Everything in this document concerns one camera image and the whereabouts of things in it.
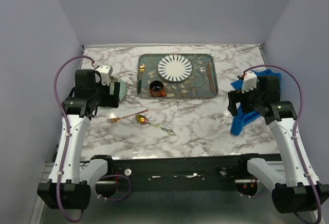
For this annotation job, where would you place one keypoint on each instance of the gold fork green handle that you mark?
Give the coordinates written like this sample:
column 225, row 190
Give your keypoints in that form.
column 141, row 71

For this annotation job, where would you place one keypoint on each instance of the green floral serving tray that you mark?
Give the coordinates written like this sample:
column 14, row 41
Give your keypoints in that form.
column 192, row 87

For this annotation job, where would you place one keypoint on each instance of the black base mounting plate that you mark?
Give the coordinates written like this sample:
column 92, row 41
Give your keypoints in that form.
column 182, row 174

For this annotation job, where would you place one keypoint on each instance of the orange black mug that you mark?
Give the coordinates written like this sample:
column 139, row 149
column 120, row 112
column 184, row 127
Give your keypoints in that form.
column 157, row 89

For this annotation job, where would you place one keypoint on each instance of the copper fork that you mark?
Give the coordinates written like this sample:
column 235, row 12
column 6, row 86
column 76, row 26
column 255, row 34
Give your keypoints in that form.
column 116, row 119

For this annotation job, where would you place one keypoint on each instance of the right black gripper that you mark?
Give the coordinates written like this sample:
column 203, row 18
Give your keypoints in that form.
column 236, row 96

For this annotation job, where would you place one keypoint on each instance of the iridescent gold spoon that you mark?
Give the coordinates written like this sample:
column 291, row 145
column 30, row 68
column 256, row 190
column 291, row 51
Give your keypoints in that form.
column 143, row 120

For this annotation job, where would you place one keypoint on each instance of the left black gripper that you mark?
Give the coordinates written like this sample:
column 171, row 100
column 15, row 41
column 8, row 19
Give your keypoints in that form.
column 110, row 100

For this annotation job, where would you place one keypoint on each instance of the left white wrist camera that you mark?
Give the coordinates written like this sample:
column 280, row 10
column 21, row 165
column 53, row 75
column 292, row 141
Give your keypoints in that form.
column 103, row 74

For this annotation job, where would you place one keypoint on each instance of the green saucer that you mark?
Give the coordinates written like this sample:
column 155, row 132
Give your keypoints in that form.
column 122, row 91

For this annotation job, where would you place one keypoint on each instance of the blue cloth napkin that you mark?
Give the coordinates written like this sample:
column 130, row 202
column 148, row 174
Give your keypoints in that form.
column 243, row 119

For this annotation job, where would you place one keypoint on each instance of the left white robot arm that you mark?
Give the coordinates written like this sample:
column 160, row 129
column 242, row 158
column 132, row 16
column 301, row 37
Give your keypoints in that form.
column 68, row 186

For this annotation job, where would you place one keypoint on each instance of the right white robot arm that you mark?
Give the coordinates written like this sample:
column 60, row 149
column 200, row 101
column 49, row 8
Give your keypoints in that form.
column 299, row 189

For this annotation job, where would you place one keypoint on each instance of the white blue striped plate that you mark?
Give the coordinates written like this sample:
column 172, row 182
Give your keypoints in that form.
column 174, row 68

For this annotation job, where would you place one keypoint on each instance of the silver spoon on tray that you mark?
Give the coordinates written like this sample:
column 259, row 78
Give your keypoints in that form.
column 202, row 71

